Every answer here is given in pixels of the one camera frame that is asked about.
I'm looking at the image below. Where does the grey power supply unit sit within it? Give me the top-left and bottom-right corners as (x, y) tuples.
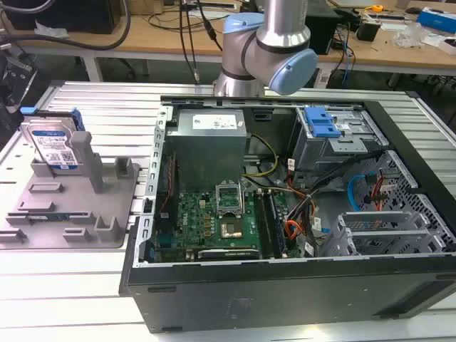
(166, 108), (249, 195)

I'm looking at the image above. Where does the blue drive bay latch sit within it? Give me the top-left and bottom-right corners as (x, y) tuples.
(304, 106), (343, 139)

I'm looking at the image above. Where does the metal socket cover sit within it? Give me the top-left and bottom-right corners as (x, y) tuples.
(214, 182), (247, 219)

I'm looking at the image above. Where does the CPU socket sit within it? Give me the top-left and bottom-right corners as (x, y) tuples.
(219, 219), (244, 239)

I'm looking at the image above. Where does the hard disk in blue carrier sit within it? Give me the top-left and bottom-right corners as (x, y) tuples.
(19, 107), (85, 171)

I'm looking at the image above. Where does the wooden desk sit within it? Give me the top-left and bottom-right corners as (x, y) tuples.
(0, 0), (456, 83)

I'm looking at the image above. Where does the RAM stick on rack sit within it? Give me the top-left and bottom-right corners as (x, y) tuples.
(26, 212), (74, 222)

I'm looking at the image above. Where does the blue SATA wire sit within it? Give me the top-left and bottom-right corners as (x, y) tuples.
(347, 172), (378, 212)

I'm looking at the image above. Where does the clear plastic wrap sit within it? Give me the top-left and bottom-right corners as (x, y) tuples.
(393, 21), (428, 48)

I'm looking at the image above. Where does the silver expansion slot bracket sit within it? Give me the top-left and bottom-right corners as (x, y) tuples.
(348, 229), (434, 243)
(338, 210), (414, 229)

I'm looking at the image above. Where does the black open PC case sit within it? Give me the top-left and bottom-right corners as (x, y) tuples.
(118, 94), (456, 334)

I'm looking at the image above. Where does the thick black cable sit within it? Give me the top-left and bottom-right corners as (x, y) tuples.
(0, 0), (132, 52)

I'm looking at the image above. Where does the black graphics card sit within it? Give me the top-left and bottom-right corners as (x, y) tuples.
(197, 249), (261, 261)

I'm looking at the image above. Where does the orange wire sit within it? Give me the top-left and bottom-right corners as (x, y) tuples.
(285, 220), (304, 242)

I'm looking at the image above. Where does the green motherboard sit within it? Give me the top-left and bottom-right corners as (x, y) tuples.
(151, 184), (296, 263)

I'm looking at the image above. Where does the black device beside rack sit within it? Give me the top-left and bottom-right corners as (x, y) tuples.
(0, 42), (39, 150)

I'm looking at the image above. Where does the black box on desk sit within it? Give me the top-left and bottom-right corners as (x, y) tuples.
(356, 18), (383, 42)

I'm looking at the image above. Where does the metal disk bay cage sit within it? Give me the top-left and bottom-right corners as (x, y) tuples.
(287, 105), (390, 175)

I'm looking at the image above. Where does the blue hanging cable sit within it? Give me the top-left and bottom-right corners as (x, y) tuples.
(341, 31), (354, 85)

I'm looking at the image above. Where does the grey parts rack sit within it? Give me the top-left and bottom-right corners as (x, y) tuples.
(0, 130), (141, 251)

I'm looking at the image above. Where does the yellow black power wire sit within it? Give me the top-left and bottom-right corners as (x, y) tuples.
(242, 132), (279, 178)

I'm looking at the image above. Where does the red SATA wire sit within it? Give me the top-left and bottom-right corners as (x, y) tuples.
(370, 168), (388, 216)

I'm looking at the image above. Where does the blue white box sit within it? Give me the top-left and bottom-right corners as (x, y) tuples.
(415, 6), (456, 36)

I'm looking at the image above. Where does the black hanging cable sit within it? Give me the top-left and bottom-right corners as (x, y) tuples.
(180, 0), (200, 86)

